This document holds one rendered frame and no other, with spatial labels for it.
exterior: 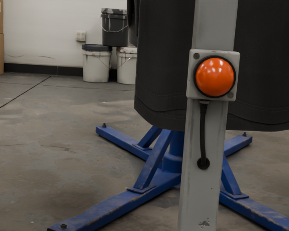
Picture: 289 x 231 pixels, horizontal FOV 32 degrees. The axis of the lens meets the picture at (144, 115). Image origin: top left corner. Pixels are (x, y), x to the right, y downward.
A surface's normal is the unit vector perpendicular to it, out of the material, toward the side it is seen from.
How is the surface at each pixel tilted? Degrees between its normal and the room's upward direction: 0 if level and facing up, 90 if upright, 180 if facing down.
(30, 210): 0
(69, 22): 90
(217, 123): 90
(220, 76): 80
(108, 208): 1
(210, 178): 90
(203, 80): 99
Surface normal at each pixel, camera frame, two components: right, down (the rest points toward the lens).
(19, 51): -0.01, 0.19
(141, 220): 0.06, -0.98
